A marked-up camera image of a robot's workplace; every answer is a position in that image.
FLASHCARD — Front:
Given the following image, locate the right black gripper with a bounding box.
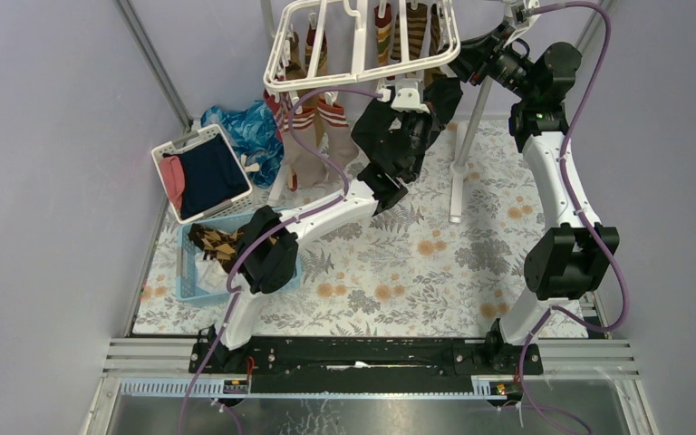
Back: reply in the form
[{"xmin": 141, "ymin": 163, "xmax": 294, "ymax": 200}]
[{"xmin": 434, "ymin": 22, "xmax": 535, "ymax": 102}]

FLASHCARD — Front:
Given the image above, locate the red striped sock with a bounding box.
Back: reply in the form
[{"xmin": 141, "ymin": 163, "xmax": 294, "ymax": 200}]
[{"xmin": 263, "ymin": 91, "xmax": 289, "ymax": 143}]

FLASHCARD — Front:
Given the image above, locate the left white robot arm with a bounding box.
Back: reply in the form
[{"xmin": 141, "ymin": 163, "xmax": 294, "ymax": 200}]
[{"xmin": 209, "ymin": 87, "xmax": 461, "ymax": 372}]

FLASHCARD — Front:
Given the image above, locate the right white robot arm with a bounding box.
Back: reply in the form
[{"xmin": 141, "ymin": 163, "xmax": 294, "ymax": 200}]
[{"xmin": 451, "ymin": 22, "xmax": 620, "ymax": 373}]

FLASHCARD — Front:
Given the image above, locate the pile of socks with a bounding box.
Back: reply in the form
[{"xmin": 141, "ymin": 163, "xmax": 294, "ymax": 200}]
[{"xmin": 188, "ymin": 224, "xmax": 244, "ymax": 294}]

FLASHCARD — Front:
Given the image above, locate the silver drying rack stand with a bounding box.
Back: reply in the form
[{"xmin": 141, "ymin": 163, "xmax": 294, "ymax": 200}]
[{"xmin": 260, "ymin": 1, "xmax": 493, "ymax": 223}]

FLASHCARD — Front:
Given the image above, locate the brown patterned hanging sock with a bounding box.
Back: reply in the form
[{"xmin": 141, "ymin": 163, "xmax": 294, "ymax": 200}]
[{"xmin": 390, "ymin": 1, "xmax": 429, "ymax": 61}]

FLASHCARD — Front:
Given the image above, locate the blue patterned cloth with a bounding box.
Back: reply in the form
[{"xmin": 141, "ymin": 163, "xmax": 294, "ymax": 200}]
[{"xmin": 200, "ymin": 100, "xmax": 284, "ymax": 189}]

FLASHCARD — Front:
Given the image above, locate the dark navy cloth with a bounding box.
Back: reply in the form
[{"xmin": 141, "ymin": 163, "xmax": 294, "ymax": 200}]
[{"xmin": 164, "ymin": 136, "xmax": 249, "ymax": 219}]

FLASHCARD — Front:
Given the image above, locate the white laundry basket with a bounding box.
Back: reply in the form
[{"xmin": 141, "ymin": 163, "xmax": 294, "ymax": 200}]
[{"xmin": 150, "ymin": 124, "xmax": 253, "ymax": 224}]

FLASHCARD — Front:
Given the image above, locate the pink cloth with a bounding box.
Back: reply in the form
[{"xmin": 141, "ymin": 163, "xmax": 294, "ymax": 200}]
[{"xmin": 159, "ymin": 156, "xmax": 186, "ymax": 212}]

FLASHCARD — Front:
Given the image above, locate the blue laundry basket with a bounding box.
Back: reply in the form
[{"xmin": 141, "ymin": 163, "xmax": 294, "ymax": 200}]
[{"xmin": 176, "ymin": 207, "xmax": 302, "ymax": 306}]

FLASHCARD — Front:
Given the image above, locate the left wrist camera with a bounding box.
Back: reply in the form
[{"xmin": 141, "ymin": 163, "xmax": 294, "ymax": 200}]
[{"xmin": 391, "ymin": 78, "xmax": 430, "ymax": 113}]

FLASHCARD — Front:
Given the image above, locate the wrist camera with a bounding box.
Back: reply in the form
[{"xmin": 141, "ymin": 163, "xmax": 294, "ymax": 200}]
[
  {"xmin": 502, "ymin": 0, "xmax": 540, "ymax": 37},
  {"xmin": 391, "ymin": 78, "xmax": 430, "ymax": 113}
]

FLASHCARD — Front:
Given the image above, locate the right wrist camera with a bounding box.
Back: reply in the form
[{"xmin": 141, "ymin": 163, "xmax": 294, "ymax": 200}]
[{"xmin": 502, "ymin": 0, "xmax": 540, "ymax": 37}]

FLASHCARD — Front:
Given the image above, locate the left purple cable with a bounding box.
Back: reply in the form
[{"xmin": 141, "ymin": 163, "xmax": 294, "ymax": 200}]
[{"xmin": 177, "ymin": 84, "xmax": 393, "ymax": 435}]

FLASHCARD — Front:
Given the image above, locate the purple cable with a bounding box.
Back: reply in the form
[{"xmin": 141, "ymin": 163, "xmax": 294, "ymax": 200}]
[
  {"xmin": 177, "ymin": 84, "xmax": 393, "ymax": 435},
  {"xmin": 516, "ymin": 0, "xmax": 632, "ymax": 435}
]

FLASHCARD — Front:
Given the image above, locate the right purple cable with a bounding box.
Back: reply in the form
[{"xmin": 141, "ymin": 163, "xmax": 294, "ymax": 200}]
[{"xmin": 516, "ymin": 0, "xmax": 632, "ymax": 435}]

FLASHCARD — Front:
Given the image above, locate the white sock hanger frame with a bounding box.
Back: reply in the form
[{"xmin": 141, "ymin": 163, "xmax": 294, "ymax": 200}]
[{"xmin": 263, "ymin": 0, "xmax": 461, "ymax": 93}]

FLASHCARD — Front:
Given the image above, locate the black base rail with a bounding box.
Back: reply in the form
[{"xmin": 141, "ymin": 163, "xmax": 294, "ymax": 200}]
[{"xmin": 188, "ymin": 330, "xmax": 544, "ymax": 394}]

